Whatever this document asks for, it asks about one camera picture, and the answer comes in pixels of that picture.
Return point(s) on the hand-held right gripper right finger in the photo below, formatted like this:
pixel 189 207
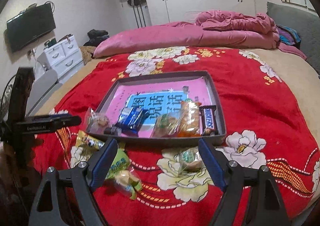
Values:
pixel 212 163

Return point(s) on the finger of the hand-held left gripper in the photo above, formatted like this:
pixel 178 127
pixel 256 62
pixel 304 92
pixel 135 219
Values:
pixel 67 120

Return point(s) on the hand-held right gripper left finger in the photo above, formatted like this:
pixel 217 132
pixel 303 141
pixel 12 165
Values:
pixel 105 163

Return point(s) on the green snack packet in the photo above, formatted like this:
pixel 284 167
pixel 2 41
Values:
pixel 121 163

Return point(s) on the round cake packet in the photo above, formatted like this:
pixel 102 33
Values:
pixel 190 159

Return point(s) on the clear pastry packet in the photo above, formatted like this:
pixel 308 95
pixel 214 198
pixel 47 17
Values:
pixel 97 120

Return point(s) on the black snack packet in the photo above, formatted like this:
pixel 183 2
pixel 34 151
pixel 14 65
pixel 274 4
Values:
pixel 112 130

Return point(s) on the brown chocolate bar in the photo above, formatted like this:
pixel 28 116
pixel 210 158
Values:
pixel 209 120

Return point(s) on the grey cardboard tray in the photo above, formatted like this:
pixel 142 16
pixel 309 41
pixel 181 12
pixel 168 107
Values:
pixel 175 140

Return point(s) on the orange cracker packet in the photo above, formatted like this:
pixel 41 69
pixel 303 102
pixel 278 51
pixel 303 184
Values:
pixel 190 118

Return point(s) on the clear green label candy packet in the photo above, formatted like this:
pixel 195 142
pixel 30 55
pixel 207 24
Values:
pixel 165 123

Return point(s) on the clear yellow candy packet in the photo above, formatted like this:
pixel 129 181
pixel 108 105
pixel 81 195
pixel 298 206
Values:
pixel 126 179

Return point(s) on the yellow cartoon snack packet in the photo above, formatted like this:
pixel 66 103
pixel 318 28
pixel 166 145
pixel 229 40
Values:
pixel 87 140

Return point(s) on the white plastic furniture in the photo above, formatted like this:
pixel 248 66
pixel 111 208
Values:
pixel 47 80

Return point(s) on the blue foil snack packet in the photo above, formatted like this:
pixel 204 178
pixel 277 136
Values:
pixel 131 117

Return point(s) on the white drawer cabinet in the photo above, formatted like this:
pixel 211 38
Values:
pixel 65 58

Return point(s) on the brown patterned cloth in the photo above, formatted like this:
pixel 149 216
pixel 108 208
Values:
pixel 87 54

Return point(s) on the dark green container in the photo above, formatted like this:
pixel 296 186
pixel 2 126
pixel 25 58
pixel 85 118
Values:
pixel 50 43

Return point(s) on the red floral blanket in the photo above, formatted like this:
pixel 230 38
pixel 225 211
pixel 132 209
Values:
pixel 250 90

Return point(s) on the dark clothes pile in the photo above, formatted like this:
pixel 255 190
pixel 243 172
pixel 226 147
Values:
pixel 97 37

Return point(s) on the pink quilt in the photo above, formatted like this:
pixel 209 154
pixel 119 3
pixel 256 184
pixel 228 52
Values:
pixel 175 35

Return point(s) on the colourful striped cloth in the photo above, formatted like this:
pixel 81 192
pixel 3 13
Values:
pixel 287 35

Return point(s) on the grey padded headboard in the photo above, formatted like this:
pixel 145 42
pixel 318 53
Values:
pixel 300 20

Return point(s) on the black wall television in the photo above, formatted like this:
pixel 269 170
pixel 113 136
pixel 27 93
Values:
pixel 30 28

